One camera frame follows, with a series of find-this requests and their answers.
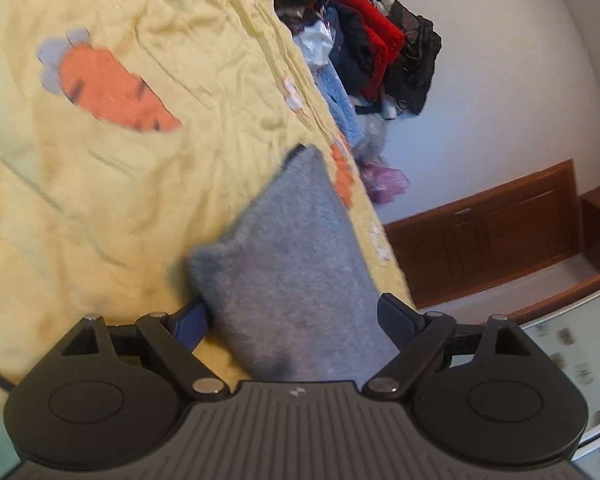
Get grey translucent plastic bag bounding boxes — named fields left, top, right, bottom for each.
left=354, top=112, right=393, bottom=162

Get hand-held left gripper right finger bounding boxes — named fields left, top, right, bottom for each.
left=361, top=293, right=533, bottom=402

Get yellow carrot print blanket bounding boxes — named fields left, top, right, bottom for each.
left=0, top=0, right=415, bottom=471

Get blue knitted cloth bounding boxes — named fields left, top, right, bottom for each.
left=311, top=66, right=365, bottom=145

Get pink plastic bag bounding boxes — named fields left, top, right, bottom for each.
left=361, top=161, right=411, bottom=205

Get grey sequined sweater navy sleeves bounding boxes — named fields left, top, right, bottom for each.
left=187, top=144, right=407, bottom=387

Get navy garment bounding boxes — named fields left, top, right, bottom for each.
left=325, top=6, right=378, bottom=97

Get white crumpled plastic bag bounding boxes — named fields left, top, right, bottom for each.
left=296, top=21, right=337, bottom=70

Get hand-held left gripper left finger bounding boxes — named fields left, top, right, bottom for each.
left=60, top=296, right=229, bottom=402

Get red garment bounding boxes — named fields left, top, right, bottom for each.
left=329, top=0, right=407, bottom=102

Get frosted glass panel flower print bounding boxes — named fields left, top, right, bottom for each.
left=518, top=289, right=600, bottom=480

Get brown wooden door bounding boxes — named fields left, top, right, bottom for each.
left=384, top=159, right=600, bottom=325

